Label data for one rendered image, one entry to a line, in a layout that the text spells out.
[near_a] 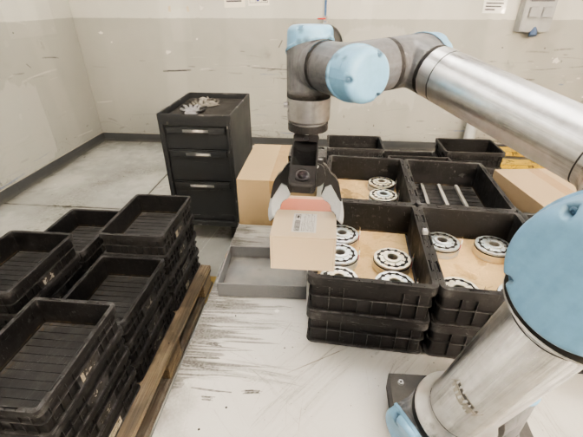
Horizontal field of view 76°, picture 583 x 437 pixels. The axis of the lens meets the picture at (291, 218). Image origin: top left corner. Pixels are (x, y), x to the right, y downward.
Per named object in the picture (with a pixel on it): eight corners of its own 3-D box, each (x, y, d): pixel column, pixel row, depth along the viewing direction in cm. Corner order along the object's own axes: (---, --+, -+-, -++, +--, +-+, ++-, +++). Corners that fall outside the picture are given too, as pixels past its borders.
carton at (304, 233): (334, 271, 70) (337, 238, 66) (271, 268, 71) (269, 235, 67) (333, 226, 84) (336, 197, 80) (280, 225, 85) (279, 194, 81)
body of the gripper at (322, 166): (326, 173, 77) (330, 114, 70) (326, 192, 69) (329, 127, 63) (289, 172, 77) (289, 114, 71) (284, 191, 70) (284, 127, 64)
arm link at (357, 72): (414, 39, 50) (363, 34, 59) (346, 48, 46) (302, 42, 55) (408, 98, 55) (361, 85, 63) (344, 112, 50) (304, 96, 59)
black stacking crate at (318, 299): (429, 327, 89) (439, 290, 83) (306, 314, 93) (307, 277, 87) (409, 237, 123) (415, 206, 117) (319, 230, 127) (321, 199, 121)
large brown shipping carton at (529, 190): (481, 212, 159) (494, 169, 149) (549, 211, 160) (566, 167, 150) (540, 271, 125) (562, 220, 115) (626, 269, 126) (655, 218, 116)
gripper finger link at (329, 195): (353, 205, 78) (330, 171, 74) (354, 220, 73) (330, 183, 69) (340, 212, 79) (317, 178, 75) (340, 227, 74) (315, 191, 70)
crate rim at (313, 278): (438, 297, 84) (441, 289, 83) (306, 284, 88) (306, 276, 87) (415, 211, 118) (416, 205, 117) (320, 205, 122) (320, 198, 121)
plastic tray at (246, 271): (218, 296, 115) (216, 283, 112) (231, 257, 132) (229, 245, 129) (305, 299, 113) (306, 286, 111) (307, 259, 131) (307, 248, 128)
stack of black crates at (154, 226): (178, 313, 185) (161, 237, 162) (120, 309, 187) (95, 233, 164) (201, 264, 219) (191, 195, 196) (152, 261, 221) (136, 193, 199)
